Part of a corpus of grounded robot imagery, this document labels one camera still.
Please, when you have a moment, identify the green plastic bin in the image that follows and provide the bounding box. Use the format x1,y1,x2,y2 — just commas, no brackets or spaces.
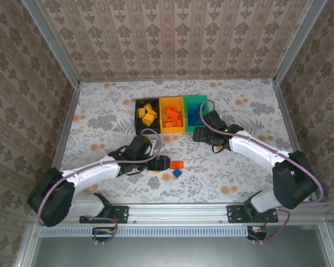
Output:
183,95,209,133

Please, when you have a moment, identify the black plastic bin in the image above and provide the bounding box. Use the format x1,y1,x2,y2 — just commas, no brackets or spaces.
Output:
135,97,161,135

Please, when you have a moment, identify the yellow plastic bin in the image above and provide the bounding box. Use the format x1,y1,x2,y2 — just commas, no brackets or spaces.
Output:
159,96,185,135

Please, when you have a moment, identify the floral table cover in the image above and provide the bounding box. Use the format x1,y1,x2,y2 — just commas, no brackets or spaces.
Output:
60,80,310,204

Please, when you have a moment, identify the grey metal shelf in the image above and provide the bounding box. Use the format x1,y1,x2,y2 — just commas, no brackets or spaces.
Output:
16,225,334,267

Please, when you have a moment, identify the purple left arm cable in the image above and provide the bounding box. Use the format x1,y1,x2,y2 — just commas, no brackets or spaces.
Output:
36,128,163,226

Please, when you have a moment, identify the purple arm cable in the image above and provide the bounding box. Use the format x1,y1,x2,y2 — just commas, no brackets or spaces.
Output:
199,99,323,204
36,128,163,226

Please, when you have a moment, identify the thin black cable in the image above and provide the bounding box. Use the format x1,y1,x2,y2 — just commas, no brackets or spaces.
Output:
211,143,227,155

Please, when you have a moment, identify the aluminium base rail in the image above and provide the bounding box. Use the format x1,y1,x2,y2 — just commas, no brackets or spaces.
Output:
30,202,333,226

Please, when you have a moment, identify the aluminium cross rail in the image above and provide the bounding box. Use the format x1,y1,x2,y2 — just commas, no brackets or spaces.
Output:
79,77,276,83

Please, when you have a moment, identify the grey slotted cable duct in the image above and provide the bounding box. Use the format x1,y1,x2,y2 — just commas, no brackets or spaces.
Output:
40,224,250,238

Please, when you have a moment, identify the aluminium side rail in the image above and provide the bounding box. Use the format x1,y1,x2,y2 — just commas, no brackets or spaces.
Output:
52,83,81,171
272,79,318,202

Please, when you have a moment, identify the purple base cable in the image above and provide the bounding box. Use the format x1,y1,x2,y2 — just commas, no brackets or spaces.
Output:
247,208,291,243
83,215,119,246

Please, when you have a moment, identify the aluminium frame post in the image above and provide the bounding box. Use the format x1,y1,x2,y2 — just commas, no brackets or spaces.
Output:
21,0,81,88
273,0,328,86

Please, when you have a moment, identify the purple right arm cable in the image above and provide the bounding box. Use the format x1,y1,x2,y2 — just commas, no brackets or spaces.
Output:
199,99,323,204

